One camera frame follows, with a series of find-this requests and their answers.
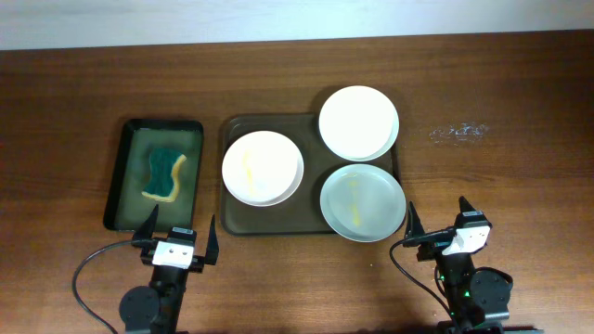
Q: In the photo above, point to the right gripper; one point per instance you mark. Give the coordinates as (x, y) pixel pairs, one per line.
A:
(430, 250)

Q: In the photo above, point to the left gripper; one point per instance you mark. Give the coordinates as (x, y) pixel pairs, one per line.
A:
(214, 246)

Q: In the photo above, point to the green yellow sponge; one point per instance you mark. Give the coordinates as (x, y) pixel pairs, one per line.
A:
(164, 166)

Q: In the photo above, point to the grey plate yellow stain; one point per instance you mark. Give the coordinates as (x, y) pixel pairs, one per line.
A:
(363, 203)

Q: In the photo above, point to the white plate yellow stain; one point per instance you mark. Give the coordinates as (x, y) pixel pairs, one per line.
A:
(262, 168)

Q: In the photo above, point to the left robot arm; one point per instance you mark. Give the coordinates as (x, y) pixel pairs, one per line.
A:
(155, 308)

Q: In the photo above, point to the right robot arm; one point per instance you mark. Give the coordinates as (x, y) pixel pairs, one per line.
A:
(475, 298)

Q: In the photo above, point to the black water tray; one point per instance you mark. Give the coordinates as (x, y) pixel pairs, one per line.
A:
(126, 209)

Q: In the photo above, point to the large brown serving tray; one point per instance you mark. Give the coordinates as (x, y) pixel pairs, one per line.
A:
(300, 214)

